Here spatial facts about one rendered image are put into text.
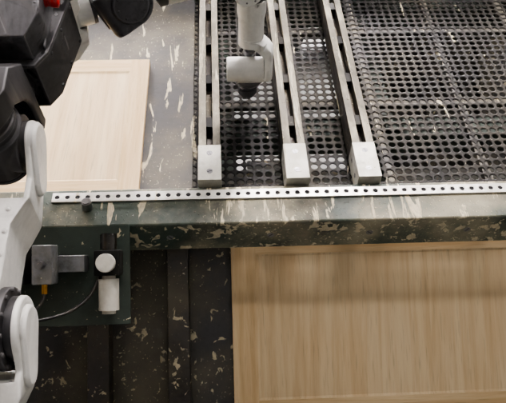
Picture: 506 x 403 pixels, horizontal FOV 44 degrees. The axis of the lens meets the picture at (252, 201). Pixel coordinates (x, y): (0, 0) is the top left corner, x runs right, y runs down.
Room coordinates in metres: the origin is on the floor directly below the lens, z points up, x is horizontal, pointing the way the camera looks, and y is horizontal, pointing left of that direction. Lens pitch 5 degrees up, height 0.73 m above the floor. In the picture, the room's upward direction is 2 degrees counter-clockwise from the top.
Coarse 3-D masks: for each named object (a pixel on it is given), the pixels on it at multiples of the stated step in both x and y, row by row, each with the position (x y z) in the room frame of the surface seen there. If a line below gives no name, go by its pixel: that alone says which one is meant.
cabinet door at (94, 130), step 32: (96, 64) 1.93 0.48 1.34; (128, 64) 1.93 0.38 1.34; (64, 96) 1.84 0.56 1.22; (96, 96) 1.85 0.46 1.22; (128, 96) 1.84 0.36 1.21; (64, 128) 1.77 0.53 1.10; (96, 128) 1.77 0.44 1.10; (128, 128) 1.77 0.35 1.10; (64, 160) 1.70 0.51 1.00; (96, 160) 1.70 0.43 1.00; (128, 160) 1.70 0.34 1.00; (0, 192) 1.62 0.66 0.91
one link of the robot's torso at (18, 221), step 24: (24, 144) 1.13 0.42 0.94; (24, 192) 1.14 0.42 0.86; (0, 216) 1.11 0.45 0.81; (24, 216) 1.14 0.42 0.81; (0, 240) 1.09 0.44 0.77; (24, 240) 1.17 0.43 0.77; (0, 264) 1.07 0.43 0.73; (24, 264) 1.19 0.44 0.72; (0, 288) 1.06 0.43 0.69; (0, 312) 1.02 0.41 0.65; (0, 336) 1.01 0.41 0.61; (0, 360) 1.03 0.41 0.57
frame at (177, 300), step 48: (144, 288) 1.80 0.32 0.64; (192, 288) 1.81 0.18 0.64; (48, 336) 1.79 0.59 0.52; (96, 336) 1.74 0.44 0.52; (144, 336) 1.80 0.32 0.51; (192, 336) 1.81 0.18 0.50; (48, 384) 1.79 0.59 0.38; (96, 384) 1.74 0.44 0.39; (144, 384) 1.80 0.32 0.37; (192, 384) 1.81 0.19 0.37
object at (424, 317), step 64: (256, 256) 1.80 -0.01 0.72; (320, 256) 1.81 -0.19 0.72; (384, 256) 1.82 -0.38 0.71; (448, 256) 1.83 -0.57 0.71; (256, 320) 1.80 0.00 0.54; (320, 320) 1.81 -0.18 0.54; (384, 320) 1.82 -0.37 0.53; (448, 320) 1.83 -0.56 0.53; (256, 384) 1.80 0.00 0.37; (320, 384) 1.81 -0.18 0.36; (384, 384) 1.82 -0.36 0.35; (448, 384) 1.83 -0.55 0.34
